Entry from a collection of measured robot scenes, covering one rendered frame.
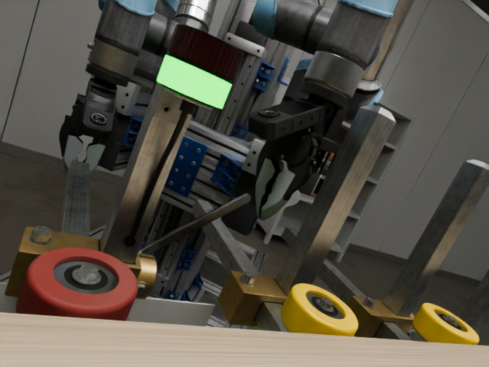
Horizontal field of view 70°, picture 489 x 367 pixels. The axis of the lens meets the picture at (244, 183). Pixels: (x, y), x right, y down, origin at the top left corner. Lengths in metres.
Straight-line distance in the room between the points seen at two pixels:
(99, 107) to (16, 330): 0.43
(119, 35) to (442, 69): 3.94
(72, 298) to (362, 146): 0.35
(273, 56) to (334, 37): 0.80
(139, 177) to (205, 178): 0.76
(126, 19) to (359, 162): 0.43
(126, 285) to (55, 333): 0.07
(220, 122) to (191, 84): 0.94
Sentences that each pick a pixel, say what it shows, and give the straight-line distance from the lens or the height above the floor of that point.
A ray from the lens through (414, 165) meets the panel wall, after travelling 4.44.
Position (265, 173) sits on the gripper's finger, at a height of 0.99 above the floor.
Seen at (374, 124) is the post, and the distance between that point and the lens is 0.46.
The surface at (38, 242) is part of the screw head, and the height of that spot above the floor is 0.87.
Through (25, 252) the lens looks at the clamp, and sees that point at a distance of 0.38.
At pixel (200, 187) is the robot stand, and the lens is 1.12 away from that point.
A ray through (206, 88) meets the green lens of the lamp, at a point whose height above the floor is 1.07.
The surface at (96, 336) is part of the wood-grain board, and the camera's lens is 0.26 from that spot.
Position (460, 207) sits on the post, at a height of 1.06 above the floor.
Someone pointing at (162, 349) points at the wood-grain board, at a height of 0.90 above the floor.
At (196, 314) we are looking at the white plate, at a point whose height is 0.78.
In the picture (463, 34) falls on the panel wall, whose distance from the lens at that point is 4.50.
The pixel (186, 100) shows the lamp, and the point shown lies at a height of 1.05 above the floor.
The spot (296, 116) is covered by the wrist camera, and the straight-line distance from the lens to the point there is 0.46.
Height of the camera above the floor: 1.07
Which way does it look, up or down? 12 degrees down
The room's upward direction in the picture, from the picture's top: 24 degrees clockwise
